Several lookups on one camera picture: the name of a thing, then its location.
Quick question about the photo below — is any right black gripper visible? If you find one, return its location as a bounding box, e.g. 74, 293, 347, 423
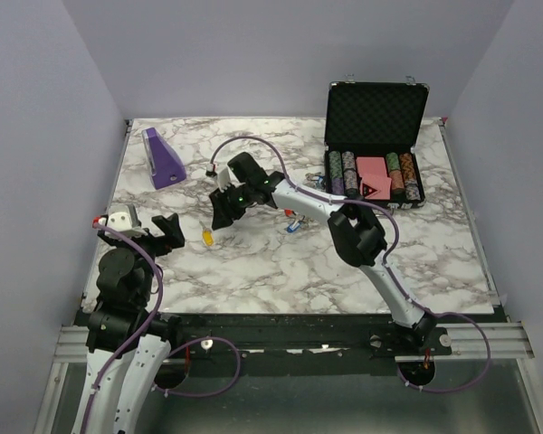
207, 184, 253, 232

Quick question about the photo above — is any pink playing card deck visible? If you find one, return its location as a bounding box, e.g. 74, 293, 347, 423
356, 156, 392, 201

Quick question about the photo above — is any purple wedge-shaped box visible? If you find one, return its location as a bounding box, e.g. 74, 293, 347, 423
142, 127, 186, 190

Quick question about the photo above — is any blue key tag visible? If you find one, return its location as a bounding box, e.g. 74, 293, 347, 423
286, 220, 302, 233

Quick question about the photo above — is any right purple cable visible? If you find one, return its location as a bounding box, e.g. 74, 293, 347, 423
210, 136, 492, 394

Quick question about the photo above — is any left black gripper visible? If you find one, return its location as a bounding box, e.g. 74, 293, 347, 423
100, 212, 185, 303

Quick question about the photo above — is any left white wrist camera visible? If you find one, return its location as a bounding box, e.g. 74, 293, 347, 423
93, 204, 146, 238

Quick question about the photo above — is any red keyring with keys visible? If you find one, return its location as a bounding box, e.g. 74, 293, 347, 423
284, 172, 325, 224

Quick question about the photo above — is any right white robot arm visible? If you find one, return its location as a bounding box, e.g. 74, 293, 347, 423
206, 152, 436, 354

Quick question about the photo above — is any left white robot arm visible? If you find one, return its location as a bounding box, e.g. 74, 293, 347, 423
71, 205, 185, 433

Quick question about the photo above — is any black poker chip case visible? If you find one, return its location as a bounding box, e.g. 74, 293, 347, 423
324, 81, 430, 209

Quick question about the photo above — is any yellow tagged key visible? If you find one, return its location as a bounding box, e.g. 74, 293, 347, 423
200, 222, 214, 247

